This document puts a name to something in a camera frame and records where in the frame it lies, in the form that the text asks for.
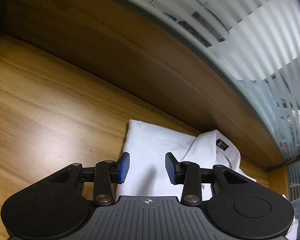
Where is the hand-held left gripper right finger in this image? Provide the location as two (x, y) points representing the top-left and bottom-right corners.
(165, 152), (253, 207)

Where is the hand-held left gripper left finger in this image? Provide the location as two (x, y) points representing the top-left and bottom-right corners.
(44, 152), (130, 207)

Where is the white wire rack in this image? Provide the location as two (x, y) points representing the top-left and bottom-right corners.
(290, 183), (300, 203)

